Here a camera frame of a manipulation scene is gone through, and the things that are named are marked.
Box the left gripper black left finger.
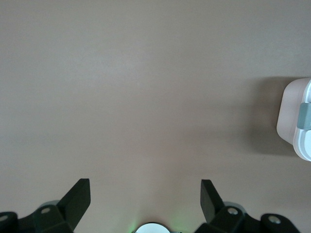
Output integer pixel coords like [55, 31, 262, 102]
[31, 179, 91, 233]

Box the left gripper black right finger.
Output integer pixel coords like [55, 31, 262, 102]
[194, 179, 248, 233]

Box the white plastic box lid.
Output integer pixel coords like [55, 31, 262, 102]
[293, 79, 311, 162]

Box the pink plastic storage box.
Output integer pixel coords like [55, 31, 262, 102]
[276, 77, 311, 148]

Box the brown leather table mat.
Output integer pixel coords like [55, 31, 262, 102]
[0, 0, 311, 233]

